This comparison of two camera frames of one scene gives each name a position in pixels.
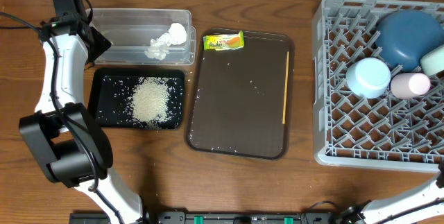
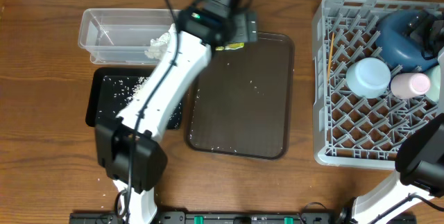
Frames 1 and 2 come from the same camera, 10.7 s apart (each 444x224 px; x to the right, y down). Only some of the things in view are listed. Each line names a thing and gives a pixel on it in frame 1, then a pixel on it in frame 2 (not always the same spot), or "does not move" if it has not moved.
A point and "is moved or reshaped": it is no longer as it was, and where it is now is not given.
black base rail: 211,218 does not move
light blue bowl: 368,78 does not move
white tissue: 159,48 does not move
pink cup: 407,85 does not move
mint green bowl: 433,63 is moved or reshaped
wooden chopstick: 286,85 -> 330,59
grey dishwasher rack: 383,133 does not move
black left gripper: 99,43 -> 237,23
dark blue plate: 402,36 does not move
